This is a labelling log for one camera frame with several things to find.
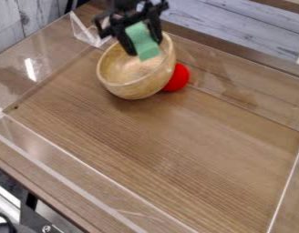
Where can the red ball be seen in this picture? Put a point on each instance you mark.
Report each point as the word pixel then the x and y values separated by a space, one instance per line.
pixel 179 78

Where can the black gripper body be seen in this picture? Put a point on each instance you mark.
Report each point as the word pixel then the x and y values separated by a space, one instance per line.
pixel 126 13

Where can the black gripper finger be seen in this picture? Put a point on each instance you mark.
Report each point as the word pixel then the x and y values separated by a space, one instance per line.
pixel 154 25
pixel 124 41

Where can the black table leg bracket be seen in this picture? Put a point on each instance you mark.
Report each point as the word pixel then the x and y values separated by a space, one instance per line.
pixel 31 218

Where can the brown wooden bowl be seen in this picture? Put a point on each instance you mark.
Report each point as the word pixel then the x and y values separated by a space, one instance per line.
pixel 134 79

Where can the clear acrylic tray wall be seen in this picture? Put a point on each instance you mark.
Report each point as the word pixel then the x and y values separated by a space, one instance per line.
pixel 197 161

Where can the green rectangular block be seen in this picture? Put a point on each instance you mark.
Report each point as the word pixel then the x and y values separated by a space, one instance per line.
pixel 145 44

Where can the clear acrylic corner bracket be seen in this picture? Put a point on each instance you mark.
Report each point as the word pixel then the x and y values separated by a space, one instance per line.
pixel 87 34

